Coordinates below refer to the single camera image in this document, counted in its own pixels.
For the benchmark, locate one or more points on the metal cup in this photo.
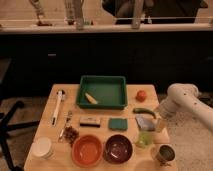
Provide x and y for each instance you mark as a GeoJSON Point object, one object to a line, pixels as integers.
{"type": "Point", "coordinates": [164, 154]}

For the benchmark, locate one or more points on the dark purple bowl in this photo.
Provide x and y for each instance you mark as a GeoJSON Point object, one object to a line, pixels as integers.
{"type": "Point", "coordinates": [118, 149]}

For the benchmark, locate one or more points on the green sponge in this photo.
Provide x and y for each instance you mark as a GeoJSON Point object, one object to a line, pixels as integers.
{"type": "Point", "coordinates": [118, 124]}

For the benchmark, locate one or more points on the white lidded container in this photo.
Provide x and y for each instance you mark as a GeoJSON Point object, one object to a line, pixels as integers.
{"type": "Point", "coordinates": [42, 148]}

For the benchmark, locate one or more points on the grey towel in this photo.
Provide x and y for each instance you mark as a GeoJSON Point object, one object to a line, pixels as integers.
{"type": "Point", "coordinates": [144, 124]}

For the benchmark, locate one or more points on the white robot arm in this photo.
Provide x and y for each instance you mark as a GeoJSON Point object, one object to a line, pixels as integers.
{"type": "Point", "coordinates": [185, 96]}

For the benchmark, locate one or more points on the dark rectangular eraser block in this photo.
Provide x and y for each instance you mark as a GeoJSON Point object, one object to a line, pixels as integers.
{"type": "Point", "coordinates": [90, 121]}

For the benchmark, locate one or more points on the green plastic tray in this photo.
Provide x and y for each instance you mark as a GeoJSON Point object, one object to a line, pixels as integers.
{"type": "Point", "coordinates": [109, 91]}

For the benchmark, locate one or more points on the black office chair base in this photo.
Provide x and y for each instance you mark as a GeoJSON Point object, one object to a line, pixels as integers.
{"type": "Point", "coordinates": [5, 128]}

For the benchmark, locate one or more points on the white handled brush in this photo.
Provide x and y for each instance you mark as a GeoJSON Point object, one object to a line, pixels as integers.
{"type": "Point", "coordinates": [60, 98]}

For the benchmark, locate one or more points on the pale translucent gripper body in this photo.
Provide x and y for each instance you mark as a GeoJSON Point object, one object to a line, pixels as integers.
{"type": "Point", "coordinates": [160, 124]}

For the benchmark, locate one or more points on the orange bowl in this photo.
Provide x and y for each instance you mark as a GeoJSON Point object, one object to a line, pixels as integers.
{"type": "Point", "coordinates": [87, 151]}

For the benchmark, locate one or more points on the yellow banana piece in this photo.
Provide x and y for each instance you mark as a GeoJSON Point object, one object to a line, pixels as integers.
{"type": "Point", "coordinates": [91, 99]}

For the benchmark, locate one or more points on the red tomato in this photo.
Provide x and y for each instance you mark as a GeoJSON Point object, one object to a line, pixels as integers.
{"type": "Point", "coordinates": [141, 96]}

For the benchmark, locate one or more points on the green plastic cup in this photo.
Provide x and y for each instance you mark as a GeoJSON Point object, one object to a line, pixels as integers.
{"type": "Point", "coordinates": [144, 139]}

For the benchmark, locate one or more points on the brown dried food pile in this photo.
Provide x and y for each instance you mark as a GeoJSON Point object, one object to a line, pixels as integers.
{"type": "Point", "coordinates": [70, 134]}

